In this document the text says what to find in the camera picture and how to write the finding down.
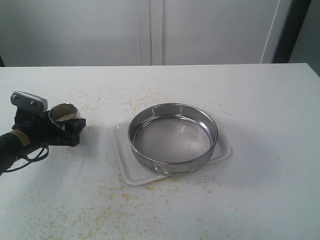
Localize stainless steel cup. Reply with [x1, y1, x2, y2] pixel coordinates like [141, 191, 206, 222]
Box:
[48, 103, 81, 130]

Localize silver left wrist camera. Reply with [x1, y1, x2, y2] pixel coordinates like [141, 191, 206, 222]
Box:
[10, 91, 48, 114]

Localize yellow grain pile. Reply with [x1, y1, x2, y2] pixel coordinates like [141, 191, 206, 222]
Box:
[56, 113, 76, 122]

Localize white cabinet doors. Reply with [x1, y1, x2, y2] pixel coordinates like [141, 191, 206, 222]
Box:
[0, 0, 291, 67]

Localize white rectangular plastic tray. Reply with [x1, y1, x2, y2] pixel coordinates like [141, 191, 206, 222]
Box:
[112, 122, 233, 187]

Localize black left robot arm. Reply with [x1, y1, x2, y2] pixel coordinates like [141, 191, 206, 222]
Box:
[0, 109, 86, 173]

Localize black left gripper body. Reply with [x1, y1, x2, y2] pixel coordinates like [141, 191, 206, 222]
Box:
[12, 109, 51, 147]

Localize round steel mesh sieve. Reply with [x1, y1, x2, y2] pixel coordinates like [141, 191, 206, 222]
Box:
[127, 103, 219, 176]

